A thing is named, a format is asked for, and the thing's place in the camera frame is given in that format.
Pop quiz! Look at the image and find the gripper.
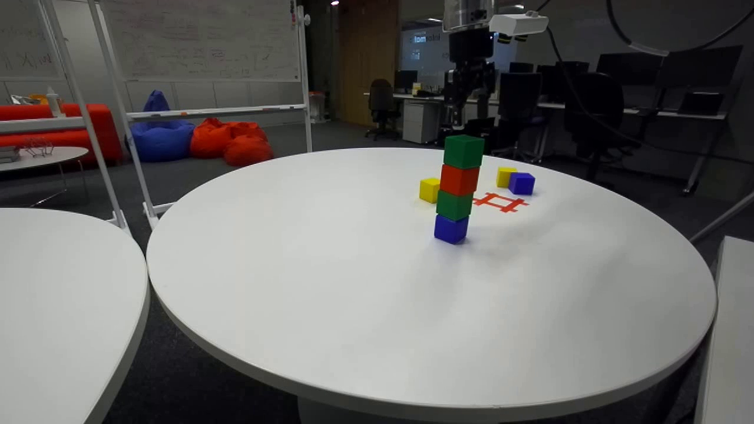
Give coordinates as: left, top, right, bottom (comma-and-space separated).
444, 29, 497, 132

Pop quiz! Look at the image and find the large green cube block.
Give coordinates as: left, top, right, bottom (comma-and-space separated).
444, 134, 485, 170

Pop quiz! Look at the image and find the white drawer cabinet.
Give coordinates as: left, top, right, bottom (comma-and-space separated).
402, 98, 444, 145

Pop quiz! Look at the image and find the red cube block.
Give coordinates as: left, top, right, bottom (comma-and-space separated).
439, 164, 481, 197

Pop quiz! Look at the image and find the black office chair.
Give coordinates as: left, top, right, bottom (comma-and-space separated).
364, 78, 402, 142

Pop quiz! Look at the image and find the purple cube block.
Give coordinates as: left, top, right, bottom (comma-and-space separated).
508, 172, 537, 196

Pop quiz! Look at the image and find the red tape mark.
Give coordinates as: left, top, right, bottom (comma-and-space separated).
472, 192, 530, 214

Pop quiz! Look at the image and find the small green cube block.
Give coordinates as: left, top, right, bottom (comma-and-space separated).
436, 190, 474, 222

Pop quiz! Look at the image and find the blue cube block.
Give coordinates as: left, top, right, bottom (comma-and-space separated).
434, 214, 471, 245

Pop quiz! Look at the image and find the row of black office chairs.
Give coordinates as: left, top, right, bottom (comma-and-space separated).
494, 71, 644, 182

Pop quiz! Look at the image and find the long office desk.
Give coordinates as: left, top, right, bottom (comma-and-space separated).
364, 91, 731, 196

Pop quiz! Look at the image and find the heap of orange beanbags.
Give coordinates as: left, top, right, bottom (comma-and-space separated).
189, 117, 275, 168

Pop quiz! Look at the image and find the row of whiteboards on stands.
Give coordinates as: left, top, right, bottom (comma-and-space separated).
0, 0, 314, 234

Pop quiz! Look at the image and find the blue beanbag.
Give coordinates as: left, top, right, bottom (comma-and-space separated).
130, 90, 197, 163

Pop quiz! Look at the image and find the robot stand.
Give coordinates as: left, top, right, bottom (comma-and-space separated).
694, 236, 754, 424

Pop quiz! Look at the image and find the red sofa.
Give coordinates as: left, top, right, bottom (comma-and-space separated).
0, 103, 125, 167

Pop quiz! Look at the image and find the round white coffee table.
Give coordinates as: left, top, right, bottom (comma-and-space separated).
0, 145, 90, 208

